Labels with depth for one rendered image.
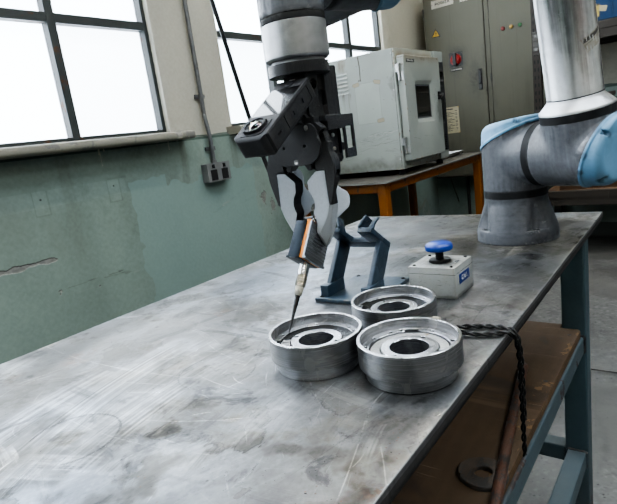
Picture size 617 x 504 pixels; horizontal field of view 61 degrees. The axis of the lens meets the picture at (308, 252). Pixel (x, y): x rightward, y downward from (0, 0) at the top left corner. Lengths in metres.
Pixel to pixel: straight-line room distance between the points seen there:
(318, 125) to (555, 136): 0.48
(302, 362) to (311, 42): 0.34
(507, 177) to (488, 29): 3.50
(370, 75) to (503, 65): 1.72
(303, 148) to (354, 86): 2.37
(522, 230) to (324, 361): 0.59
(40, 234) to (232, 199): 0.99
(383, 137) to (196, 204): 1.06
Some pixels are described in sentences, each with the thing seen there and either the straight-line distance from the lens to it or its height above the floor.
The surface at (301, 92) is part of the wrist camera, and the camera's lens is 0.59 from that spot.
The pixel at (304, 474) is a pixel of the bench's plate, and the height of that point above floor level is 0.80.
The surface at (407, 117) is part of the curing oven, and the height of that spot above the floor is 1.07.
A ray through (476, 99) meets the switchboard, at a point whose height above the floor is 1.15.
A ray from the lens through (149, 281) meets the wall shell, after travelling 2.38.
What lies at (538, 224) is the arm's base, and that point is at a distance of 1.07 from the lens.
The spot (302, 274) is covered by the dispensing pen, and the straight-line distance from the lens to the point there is 0.62.
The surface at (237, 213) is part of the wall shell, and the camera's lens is 2.73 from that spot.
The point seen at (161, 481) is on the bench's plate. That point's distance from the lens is 0.47.
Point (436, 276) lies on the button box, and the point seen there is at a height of 0.83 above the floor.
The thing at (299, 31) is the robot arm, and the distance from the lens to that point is 0.61.
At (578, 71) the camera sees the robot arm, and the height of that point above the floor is 1.09.
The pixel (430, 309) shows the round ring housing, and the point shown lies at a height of 0.83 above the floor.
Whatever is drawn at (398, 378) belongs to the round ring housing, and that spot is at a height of 0.82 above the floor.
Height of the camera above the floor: 1.05
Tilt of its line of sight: 12 degrees down
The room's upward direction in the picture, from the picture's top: 8 degrees counter-clockwise
